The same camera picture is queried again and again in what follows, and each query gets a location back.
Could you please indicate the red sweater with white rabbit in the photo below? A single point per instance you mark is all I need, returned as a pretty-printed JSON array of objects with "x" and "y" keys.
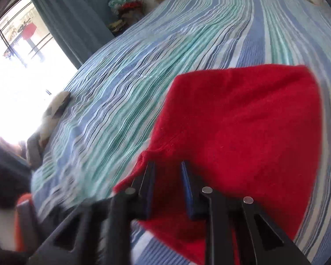
[{"x": 237, "y": 129}]

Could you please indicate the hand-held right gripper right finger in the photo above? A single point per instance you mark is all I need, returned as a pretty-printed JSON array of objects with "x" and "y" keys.
[{"x": 188, "y": 190}]

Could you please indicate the blue curtain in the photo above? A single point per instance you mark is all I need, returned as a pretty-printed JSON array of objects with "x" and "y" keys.
[{"x": 71, "y": 13}]

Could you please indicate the striped blue green bedspread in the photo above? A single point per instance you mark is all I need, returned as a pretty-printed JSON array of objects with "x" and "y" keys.
[{"x": 127, "y": 88}]

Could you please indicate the window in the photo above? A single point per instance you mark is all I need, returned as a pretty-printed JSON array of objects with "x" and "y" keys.
[{"x": 16, "y": 74}]

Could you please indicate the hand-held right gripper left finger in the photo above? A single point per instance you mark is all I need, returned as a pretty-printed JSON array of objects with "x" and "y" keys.
[{"x": 149, "y": 187}]

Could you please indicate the white and dark soft object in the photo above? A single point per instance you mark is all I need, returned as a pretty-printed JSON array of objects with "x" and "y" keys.
[{"x": 55, "y": 110}]

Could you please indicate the orange knitted cloth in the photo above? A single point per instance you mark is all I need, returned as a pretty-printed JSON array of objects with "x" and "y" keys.
[{"x": 20, "y": 220}]

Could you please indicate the dark cloth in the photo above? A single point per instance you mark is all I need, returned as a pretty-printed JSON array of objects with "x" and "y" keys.
[{"x": 5, "y": 176}]

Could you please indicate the pile of colourful clothes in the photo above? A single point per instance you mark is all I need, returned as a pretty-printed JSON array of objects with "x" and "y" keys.
[{"x": 127, "y": 8}]

